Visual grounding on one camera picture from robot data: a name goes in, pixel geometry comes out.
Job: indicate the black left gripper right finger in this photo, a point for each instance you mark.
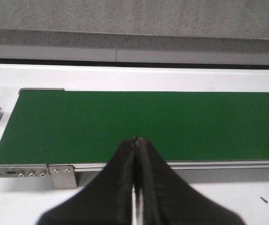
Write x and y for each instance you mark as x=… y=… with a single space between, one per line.
x=168 y=199

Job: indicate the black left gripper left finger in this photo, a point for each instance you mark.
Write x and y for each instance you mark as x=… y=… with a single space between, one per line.
x=106 y=200

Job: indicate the aluminium conveyor side rail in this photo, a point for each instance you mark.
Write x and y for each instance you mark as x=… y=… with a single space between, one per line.
x=187 y=165

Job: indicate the grey stone counter shelf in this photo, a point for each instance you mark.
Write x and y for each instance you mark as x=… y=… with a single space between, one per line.
x=171 y=25

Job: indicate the green conveyor belt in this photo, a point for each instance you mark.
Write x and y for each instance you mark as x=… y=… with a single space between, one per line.
x=70 y=127

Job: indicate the steel conveyor start bracket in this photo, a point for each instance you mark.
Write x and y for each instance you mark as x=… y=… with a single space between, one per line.
x=63 y=176

